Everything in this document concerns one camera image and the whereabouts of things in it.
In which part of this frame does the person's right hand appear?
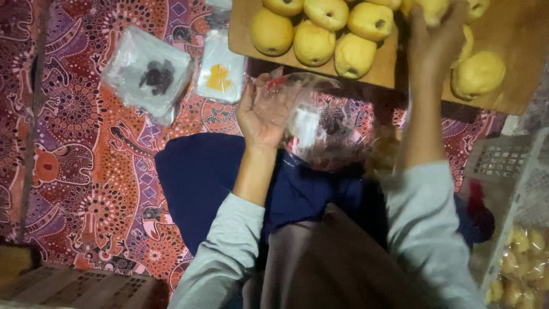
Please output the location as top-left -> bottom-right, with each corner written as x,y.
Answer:
407,1 -> 469,83

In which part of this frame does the person's left hand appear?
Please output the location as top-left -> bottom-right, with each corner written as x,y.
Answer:
236,73 -> 303,149

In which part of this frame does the single yellow bun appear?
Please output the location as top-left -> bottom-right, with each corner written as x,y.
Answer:
417,0 -> 452,27

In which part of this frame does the clear printed plastic bag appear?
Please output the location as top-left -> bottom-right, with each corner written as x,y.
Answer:
253,71 -> 379,173

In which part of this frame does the wooden board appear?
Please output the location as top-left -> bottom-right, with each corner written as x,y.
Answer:
228,0 -> 549,116

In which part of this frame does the group of yellow buns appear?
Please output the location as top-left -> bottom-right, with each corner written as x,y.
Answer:
250,0 -> 507,102

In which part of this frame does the white plastic crate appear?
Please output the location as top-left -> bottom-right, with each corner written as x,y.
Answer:
460,127 -> 549,297

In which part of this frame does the clear plastic wrapper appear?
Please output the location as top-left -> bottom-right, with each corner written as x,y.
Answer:
205,0 -> 233,18

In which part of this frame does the plastic bags stack yellow print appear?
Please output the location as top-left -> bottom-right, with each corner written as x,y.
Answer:
196,28 -> 247,104

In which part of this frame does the heap of bagged yellow buns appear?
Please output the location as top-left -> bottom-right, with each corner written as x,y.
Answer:
485,227 -> 549,309

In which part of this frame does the person's brown garment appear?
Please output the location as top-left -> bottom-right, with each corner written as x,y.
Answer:
242,203 -> 434,309

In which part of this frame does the person's dark blue garment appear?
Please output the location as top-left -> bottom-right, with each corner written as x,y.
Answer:
154,132 -> 496,259

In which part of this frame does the plastic bags stack dark print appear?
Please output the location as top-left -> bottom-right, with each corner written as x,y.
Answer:
100,25 -> 194,126

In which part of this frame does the red patterned batik cloth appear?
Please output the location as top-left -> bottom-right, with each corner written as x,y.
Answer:
0,0 -> 509,297

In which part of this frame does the grey plastic crate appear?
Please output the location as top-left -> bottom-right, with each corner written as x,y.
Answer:
0,264 -> 169,309

